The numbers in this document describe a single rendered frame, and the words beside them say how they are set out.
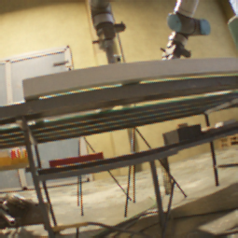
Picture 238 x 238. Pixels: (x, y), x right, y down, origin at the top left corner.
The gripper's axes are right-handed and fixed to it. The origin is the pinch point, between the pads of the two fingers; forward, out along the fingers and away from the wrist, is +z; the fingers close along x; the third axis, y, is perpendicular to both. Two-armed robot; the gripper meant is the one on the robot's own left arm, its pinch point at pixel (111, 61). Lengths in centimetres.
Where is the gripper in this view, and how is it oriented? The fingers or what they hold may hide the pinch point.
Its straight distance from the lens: 109.7
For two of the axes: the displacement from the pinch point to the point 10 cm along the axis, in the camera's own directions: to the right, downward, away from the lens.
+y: -9.6, 1.6, -2.4
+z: 2.0, 9.7, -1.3
